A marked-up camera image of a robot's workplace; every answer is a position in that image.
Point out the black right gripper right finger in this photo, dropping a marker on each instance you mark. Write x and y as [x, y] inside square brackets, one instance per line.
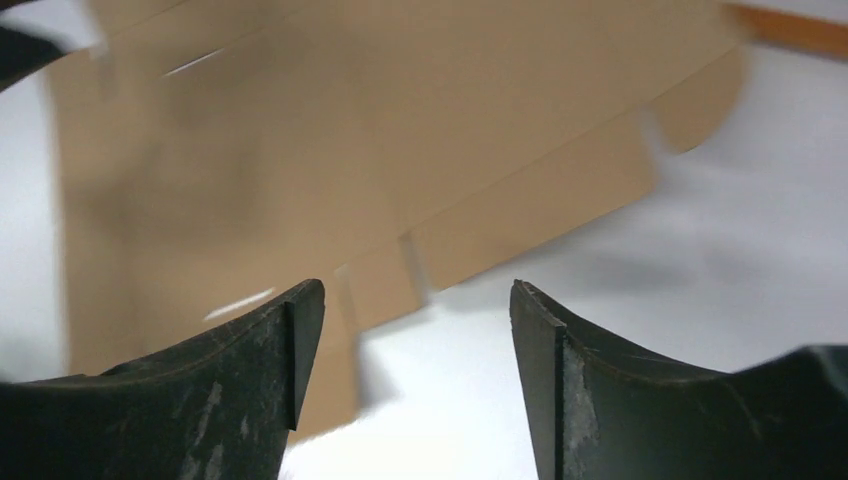
[599, 406]

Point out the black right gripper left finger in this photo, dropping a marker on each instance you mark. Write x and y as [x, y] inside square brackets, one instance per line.
[219, 405]

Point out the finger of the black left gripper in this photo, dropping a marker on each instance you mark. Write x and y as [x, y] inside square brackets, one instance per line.
[23, 54]

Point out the brown cardboard box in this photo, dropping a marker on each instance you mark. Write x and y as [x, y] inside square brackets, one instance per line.
[221, 149]

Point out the orange wooden shelf rack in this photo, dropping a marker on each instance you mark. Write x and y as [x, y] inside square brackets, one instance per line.
[802, 33]

